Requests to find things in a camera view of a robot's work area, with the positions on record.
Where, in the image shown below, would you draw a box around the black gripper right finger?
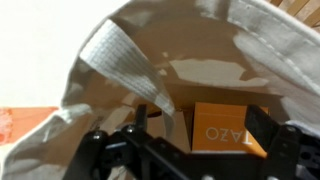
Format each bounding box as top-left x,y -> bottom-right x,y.
244,105 -> 280,151

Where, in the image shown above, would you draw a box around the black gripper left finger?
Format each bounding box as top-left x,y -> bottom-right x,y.
134,104 -> 147,131

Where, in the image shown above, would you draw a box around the orange TAZO tea box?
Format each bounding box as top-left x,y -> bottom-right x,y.
192,102 -> 266,157

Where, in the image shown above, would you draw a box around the white canvas tote bag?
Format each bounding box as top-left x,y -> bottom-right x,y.
1,0 -> 320,180

